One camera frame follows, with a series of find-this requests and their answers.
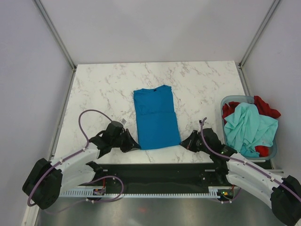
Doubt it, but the white slotted cable duct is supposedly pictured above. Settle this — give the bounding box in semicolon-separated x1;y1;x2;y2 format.
59;186;235;199

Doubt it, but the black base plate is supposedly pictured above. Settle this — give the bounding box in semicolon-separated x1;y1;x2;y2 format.
94;163;231;193

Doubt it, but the aluminium left corner post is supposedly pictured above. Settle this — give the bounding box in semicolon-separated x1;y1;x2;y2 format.
33;0;77;71

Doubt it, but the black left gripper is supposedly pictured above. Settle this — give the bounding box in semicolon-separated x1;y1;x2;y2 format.
111;129;141;153

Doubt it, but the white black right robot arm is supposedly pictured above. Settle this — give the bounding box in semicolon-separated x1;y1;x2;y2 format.
180;128;301;226

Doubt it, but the aluminium corner post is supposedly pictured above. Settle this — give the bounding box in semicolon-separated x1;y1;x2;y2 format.
33;0;77;71
237;0;282;69

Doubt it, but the red t shirt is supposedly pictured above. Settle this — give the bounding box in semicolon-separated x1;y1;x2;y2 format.
222;96;281;157

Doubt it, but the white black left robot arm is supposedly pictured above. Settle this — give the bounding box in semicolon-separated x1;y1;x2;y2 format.
22;121;141;210

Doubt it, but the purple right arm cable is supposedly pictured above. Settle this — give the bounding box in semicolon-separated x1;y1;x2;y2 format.
199;117;301;205

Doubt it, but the translucent blue plastic basket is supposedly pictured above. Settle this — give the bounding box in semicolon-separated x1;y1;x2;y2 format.
221;95;277;161

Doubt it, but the teal t shirt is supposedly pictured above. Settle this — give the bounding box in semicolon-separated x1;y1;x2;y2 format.
224;103;278;158

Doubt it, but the blue t shirt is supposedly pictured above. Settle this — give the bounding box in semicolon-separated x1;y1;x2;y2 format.
134;85;181;150

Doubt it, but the aluminium right corner post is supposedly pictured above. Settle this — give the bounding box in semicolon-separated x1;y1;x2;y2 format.
237;0;282;69

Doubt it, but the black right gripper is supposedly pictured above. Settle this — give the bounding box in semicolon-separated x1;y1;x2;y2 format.
179;129;212;155

